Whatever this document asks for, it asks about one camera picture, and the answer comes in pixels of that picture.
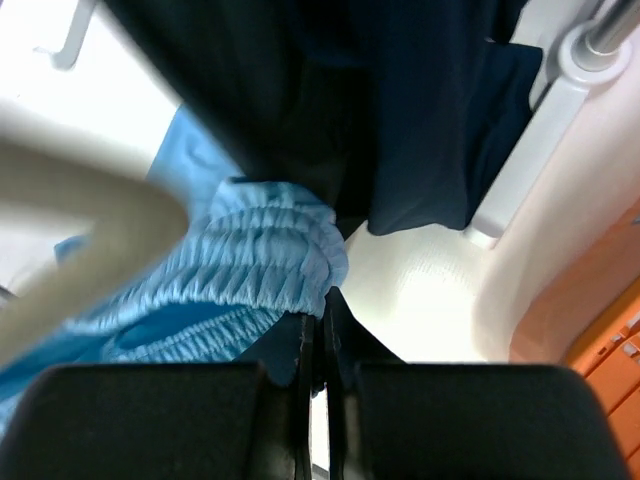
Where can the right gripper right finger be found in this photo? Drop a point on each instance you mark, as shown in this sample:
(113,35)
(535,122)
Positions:
(389,419)

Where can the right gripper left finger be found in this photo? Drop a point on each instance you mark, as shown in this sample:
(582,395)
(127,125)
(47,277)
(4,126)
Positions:
(247,419)

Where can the light blue shorts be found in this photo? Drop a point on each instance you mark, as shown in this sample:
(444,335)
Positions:
(253,252)

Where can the navy blue shorts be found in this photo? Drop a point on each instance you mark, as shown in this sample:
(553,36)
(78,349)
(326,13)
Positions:
(441,97)

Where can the black shorts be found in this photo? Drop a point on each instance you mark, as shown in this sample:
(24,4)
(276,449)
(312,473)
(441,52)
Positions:
(281,115)

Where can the orange plastic basket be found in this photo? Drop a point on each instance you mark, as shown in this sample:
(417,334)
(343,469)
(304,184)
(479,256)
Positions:
(587,318)

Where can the silver clothes rack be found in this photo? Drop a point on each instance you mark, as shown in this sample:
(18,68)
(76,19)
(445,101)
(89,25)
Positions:
(589,57)

